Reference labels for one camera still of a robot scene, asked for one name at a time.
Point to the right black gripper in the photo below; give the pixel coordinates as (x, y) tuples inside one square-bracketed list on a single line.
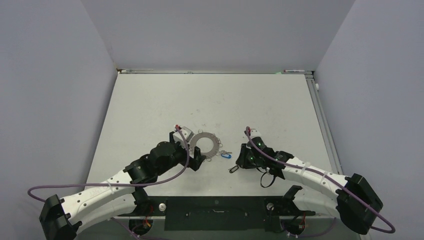
[(242, 161)]

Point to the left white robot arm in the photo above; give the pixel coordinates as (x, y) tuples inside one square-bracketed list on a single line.
[(63, 218)]

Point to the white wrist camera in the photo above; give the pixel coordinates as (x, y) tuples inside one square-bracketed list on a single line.
[(252, 132), (186, 135)]

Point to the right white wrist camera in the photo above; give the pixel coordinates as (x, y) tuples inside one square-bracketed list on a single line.
[(252, 132)]

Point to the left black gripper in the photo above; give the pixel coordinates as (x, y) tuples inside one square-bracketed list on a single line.
[(194, 161)]

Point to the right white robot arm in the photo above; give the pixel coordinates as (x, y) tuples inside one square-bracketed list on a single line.
[(351, 198)]

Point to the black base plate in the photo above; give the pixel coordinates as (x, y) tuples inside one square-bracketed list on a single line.
[(221, 213)]

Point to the key with blue tag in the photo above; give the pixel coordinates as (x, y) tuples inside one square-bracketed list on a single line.
[(226, 154)]

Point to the aluminium frame rail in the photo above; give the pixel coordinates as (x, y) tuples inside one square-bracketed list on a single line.
[(323, 123)]

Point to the marker pen on rail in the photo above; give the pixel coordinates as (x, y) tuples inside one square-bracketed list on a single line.
[(294, 71)]

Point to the key with black tag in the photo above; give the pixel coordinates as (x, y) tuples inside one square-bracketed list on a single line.
[(233, 169)]

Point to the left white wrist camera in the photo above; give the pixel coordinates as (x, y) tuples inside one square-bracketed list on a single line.
[(186, 135)]

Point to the metal keyring disc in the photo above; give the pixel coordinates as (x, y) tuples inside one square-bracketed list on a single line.
[(208, 143)]

